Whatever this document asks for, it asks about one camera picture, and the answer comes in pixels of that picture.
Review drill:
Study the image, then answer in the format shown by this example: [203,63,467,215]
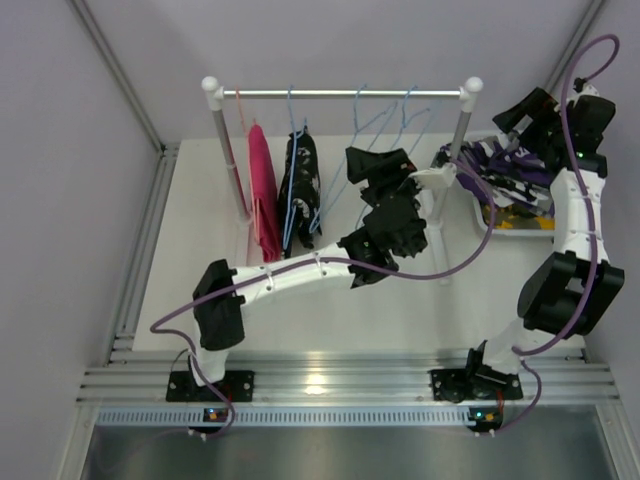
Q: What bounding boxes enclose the purple camouflage trousers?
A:
[458,135,553,213]

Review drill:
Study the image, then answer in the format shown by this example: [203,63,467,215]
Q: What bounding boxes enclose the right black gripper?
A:
[495,89,573,162]

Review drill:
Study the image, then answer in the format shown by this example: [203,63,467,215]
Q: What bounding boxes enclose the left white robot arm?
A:
[190,147,427,400]

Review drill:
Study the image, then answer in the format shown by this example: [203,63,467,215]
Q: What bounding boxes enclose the aluminium rail frame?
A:
[74,144,621,431]

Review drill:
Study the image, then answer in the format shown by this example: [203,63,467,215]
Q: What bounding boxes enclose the yellow camouflage trousers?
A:
[494,204,555,231]

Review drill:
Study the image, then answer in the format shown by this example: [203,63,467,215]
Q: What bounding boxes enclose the white clothes rack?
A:
[201,77,485,287]

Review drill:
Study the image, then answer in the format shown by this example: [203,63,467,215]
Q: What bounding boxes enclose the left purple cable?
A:
[150,157,496,441]

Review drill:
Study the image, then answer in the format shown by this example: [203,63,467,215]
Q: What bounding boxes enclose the white plastic basket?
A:
[457,133,555,237]

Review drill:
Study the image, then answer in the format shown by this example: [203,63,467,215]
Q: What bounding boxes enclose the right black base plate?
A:
[430,368,524,404]

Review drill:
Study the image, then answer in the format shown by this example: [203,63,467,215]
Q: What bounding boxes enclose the purple cable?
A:
[499,33,622,441]
[150,157,496,441]

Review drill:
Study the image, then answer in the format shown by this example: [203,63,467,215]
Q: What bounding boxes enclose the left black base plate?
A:
[165,370,255,403]

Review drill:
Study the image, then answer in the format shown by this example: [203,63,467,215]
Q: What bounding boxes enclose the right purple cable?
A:
[499,33,622,441]

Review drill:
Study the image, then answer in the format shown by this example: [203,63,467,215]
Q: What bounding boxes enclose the pink trousers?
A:
[247,124,282,263]

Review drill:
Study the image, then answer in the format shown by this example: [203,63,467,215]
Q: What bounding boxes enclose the black camouflage trousers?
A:
[277,127,322,258]

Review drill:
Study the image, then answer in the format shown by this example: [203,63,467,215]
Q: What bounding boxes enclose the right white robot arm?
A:
[464,80,625,397]

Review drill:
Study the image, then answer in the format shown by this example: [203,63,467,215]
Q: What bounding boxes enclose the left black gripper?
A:
[348,147,430,207]

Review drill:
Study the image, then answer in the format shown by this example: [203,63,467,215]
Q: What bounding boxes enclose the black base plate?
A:
[165,370,255,403]
[430,368,524,404]

